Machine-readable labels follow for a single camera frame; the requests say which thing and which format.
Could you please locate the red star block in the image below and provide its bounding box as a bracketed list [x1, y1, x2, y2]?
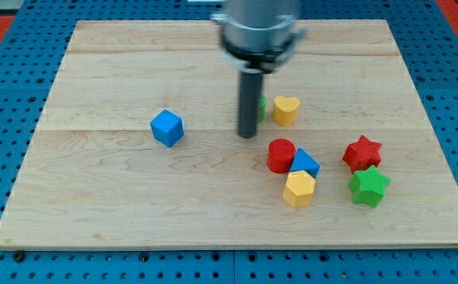
[342, 135, 382, 174]

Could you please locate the wooden board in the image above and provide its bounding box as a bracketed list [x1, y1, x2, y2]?
[0, 20, 458, 251]

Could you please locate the blue cube block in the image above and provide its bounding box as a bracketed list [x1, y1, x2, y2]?
[151, 110, 184, 148]

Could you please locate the yellow hexagon block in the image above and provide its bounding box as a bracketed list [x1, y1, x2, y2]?
[282, 170, 315, 208]

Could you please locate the green star block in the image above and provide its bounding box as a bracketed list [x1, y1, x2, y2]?
[348, 166, 392, 208]

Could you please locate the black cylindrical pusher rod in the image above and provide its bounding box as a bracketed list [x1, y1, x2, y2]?
[237, 72, 263, 139]

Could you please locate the green block behind rod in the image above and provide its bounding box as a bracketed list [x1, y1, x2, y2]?
[258, 94, 267, 122]

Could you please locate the blue triangle block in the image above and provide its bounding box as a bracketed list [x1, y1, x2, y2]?
[289, 148, 321, 178]

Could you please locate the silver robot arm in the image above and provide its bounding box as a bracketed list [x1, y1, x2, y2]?
[210, 0, 304, 139]

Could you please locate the yellow heart block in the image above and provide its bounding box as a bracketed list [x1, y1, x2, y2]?
[272, 95, 300, 126]

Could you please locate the red cylinder block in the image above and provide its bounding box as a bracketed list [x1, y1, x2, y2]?
[266, 138, 296, 174]

